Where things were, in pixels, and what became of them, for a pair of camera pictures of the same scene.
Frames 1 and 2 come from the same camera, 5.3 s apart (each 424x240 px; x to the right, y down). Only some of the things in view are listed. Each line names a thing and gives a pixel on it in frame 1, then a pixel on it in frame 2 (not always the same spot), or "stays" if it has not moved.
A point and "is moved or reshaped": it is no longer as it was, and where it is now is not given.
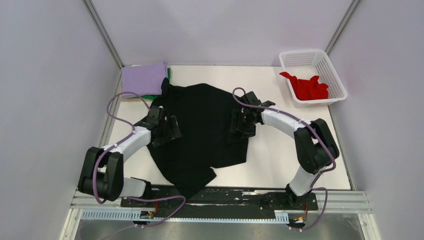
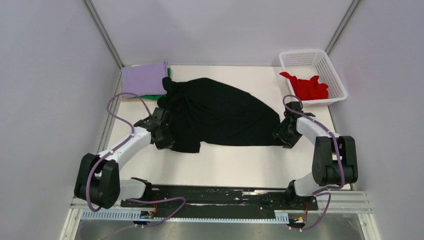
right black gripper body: [245, 124] to [287, 136]
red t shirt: [305, 89] stays
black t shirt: [203, 112] is moved or reshaped
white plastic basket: [304, 65] stays
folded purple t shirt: [143, 80] stays
